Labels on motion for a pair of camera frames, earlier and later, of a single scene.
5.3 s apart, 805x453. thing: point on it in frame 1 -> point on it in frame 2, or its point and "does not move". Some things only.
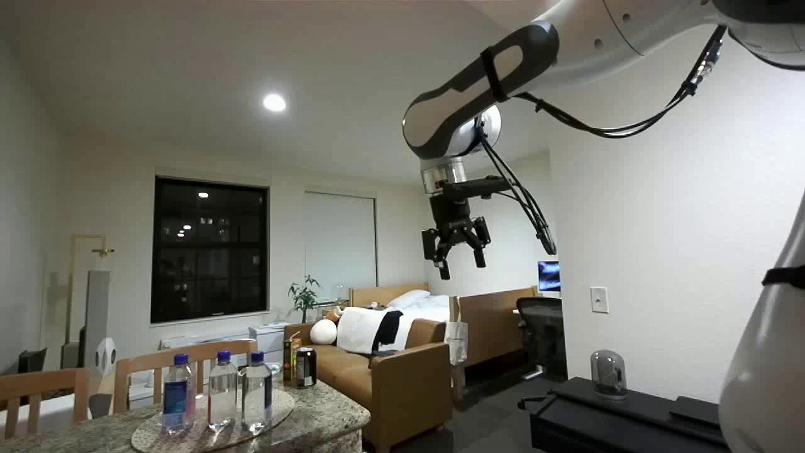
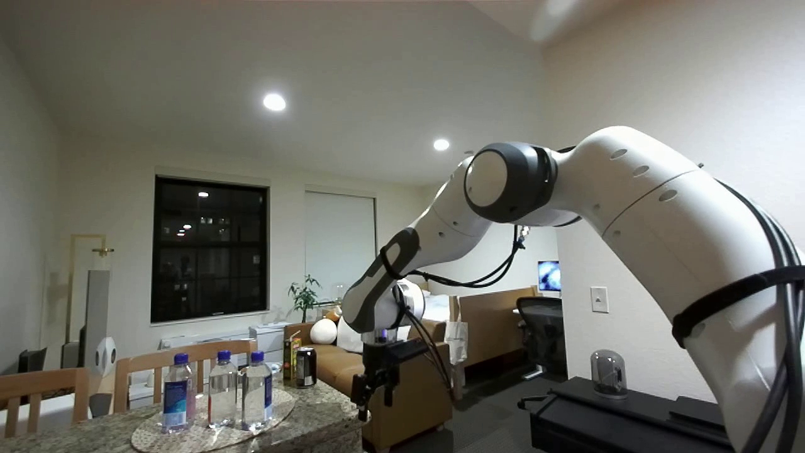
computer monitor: [549, 276] does not move
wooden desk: [491, 320] does not move
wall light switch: [600, 301] does not move
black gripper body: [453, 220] -> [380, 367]
